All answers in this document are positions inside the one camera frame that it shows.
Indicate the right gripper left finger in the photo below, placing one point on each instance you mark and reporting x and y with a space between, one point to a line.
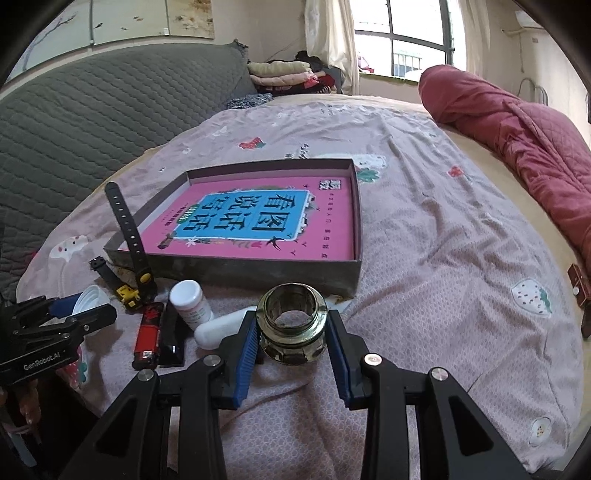
130 440

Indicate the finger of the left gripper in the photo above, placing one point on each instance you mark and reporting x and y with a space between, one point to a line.
83 323
42 309

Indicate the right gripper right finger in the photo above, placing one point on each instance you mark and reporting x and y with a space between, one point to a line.
456 439

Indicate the black yellow wrist watch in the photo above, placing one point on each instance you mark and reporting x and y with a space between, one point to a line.
132 298

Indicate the red black lighter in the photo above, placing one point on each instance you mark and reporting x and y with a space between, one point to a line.
145 353

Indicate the black gold lighter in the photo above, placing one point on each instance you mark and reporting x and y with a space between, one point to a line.
172 338

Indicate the white pill bottle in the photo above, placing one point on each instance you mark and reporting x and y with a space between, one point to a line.
190 303

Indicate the white oblong case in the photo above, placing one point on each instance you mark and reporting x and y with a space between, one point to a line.
209 335

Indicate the brass metal fitting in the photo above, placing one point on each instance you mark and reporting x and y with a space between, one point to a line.
291 319

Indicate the white plastic jar lid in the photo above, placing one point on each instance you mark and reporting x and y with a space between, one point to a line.
91 298

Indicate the pink patterned bed sheet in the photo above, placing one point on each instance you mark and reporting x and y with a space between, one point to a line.
443 252

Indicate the grey shallow cardboard box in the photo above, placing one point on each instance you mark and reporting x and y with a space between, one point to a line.
329 277

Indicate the pink blue book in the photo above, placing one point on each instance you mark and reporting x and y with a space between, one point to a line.
305 217

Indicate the red quilted blanket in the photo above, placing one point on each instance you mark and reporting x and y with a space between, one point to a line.
541 145

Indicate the folded clothes pile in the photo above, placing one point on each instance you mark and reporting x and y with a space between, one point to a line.
303 75

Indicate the cream curtain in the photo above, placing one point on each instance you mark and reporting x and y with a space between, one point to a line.
330 35

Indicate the window with dark frame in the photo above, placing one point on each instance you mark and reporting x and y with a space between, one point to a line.
403 38

